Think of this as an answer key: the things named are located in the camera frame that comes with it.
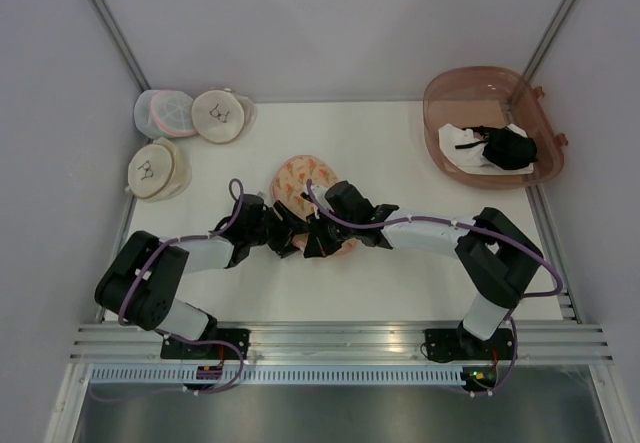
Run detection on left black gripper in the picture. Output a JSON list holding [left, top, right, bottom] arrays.
[[247, 200, 308, 258]]

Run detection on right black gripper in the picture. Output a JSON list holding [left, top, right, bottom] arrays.
[[305, 207, 357, 257]]

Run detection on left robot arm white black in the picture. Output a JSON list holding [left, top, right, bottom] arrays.
[[94, 194, 308, 359]]

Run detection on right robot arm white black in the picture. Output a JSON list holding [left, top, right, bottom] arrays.
[[302, 181, 543, 362]]

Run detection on beige round laundry bag upper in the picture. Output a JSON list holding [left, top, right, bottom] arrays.
[[191, 88, 257, 145]]

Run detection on beige round laundry bag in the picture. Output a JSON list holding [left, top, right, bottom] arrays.
[[125, 138, 192, 203], [191, 88, 257, 145]]

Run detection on beige round laundry bag lower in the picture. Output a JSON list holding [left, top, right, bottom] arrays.
[[125, 138, 192, 203]]

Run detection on white pink mesh laundry bag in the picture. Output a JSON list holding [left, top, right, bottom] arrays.
[[133, 90, 197, 140]]

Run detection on black bra in basket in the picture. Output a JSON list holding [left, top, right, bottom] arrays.
[[454, 126, 538, 171]]

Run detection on white garment in basket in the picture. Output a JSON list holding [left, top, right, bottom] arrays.
[[438, 123, 534, 176]]

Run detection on pink translucent plastic basket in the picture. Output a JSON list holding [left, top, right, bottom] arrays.
[[423, 66, 567, 190]]

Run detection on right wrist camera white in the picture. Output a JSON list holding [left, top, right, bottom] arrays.
[[311, 185, 331, 210]]

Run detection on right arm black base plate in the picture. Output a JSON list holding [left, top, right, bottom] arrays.
[[423, 327, 515, 363]]

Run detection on white slotted cable duct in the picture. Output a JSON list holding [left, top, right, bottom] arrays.
[[90, 364, 464, 386]]

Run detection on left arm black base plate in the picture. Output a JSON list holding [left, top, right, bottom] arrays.
[[160, 328, 251, 361]]

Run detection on aluminium front rail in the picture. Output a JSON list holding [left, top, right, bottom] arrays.
[[68, 321, 613, 365]]

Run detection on left aluminium corner post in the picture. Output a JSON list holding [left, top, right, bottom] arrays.
[[88, 0, 151, 92]]

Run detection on aluminium corner post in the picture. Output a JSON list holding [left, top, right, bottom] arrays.
[[522, 0, 579, 81], [88, 0, 151, 92]]

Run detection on right aluminium corner post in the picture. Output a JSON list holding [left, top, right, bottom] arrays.
[[522, 0, 579, 81]]

